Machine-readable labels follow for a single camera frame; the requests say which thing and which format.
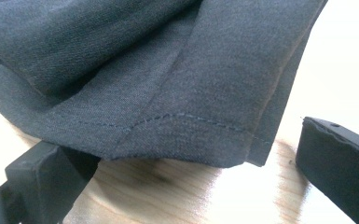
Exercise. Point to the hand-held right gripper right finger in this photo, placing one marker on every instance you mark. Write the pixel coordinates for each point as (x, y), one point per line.
(338, 165)

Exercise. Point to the dark grey garment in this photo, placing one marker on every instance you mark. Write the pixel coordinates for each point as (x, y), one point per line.
(155, 77)

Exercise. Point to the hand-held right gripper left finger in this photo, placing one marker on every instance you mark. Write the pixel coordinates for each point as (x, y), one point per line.
(46, 180)

